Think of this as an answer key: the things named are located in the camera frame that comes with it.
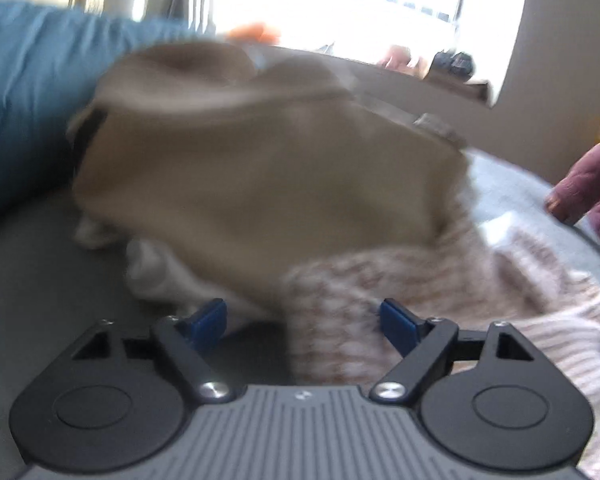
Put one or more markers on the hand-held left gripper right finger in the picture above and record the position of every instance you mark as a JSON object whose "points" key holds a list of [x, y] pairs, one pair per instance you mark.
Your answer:
{"points": [[397, 327]]}

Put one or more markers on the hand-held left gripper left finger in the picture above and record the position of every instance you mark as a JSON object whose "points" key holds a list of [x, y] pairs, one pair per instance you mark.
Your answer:
{"points": [[210, 325]]}

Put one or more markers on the houndstooth knit sweater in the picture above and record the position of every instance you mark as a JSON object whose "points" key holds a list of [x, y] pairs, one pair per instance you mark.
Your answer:
{"points": [[505, 285]]}

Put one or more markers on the dark bundled clothes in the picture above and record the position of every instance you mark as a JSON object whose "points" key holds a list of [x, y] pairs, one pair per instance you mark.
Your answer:
{"points": [[455, 62]]}

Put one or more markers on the white garment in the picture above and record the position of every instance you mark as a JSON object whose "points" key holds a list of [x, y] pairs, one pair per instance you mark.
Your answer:
{"points": [[155, 275]]}

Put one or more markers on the grey bed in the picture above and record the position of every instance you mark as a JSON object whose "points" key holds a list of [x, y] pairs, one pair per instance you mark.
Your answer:
{"points": [[55, 270]]}

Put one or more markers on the beige hooded jacket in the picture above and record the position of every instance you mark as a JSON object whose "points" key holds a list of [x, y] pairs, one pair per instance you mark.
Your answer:
{"points": [[280, 175]]}

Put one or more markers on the cardboard box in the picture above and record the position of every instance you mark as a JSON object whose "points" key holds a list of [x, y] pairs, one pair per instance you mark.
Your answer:
{"points": [[465, 87]]}

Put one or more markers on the pink round object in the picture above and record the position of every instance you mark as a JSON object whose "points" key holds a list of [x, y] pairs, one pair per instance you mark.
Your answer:
{"points": [[397, 57]]}

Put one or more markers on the orange cloth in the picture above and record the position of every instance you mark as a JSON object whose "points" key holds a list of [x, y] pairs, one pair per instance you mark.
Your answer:
{"points": [[255, 32]]}

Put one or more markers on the blue pillow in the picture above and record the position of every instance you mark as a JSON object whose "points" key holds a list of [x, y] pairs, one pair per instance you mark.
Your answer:
{"points": [[30, 85]]}

